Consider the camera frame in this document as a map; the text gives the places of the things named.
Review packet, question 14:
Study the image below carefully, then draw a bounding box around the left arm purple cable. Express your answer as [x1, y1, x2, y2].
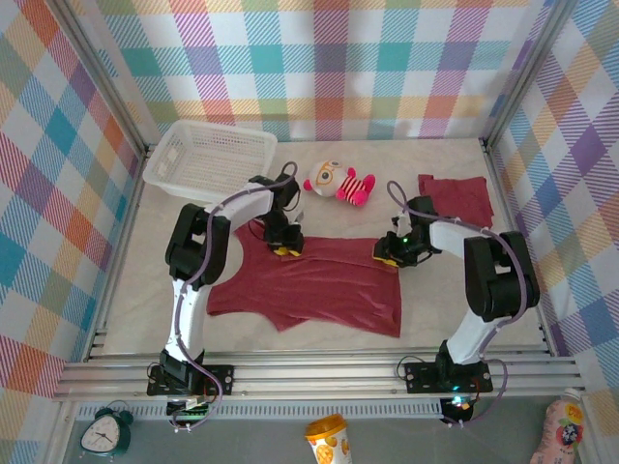
[166, 161, 299, 434]

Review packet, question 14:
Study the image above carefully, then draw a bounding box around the pink drink bottle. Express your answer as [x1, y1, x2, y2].
[529, 389, 587, 464]

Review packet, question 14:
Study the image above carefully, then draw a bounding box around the aluminium frame rail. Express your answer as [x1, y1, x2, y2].
[51, 347, 584, 403]

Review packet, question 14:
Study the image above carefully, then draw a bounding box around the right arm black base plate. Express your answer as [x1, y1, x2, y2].
[403, 361, 495, 394]

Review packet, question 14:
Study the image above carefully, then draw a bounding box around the green alarm clock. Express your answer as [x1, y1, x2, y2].
[79, 400, 134, 457]

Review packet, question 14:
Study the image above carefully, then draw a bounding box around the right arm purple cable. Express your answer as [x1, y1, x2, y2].
[386, 179, 531, 429]

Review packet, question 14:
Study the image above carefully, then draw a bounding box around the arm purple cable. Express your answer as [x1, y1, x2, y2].
[386, 179, 531, 429]
[166, 161, 299, 434]

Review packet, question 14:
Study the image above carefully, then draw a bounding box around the aluminium frame post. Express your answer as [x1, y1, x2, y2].
[50, 0, 156, 156]
[480, 0, 577, 152]

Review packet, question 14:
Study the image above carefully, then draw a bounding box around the plush doll with glasses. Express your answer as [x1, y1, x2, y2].
[303, 159, 377, 210]

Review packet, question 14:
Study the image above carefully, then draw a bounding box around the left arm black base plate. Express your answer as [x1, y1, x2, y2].
[146, 363, 235, 398]

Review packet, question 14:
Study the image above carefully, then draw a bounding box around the white plastic basket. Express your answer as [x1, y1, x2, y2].
[142, 119, 280, 205]

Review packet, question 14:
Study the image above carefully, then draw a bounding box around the yellow lidded snack cup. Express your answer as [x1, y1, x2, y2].
[305, 413, 352, 464]

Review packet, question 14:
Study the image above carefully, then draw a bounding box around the red ribbed tank top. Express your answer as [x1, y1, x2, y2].
[206, 224, 404, 339]
[417, 173, 496, 229]

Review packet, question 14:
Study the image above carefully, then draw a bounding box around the white slotted cable duct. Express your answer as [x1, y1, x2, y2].
[76, 402, 444, 421]

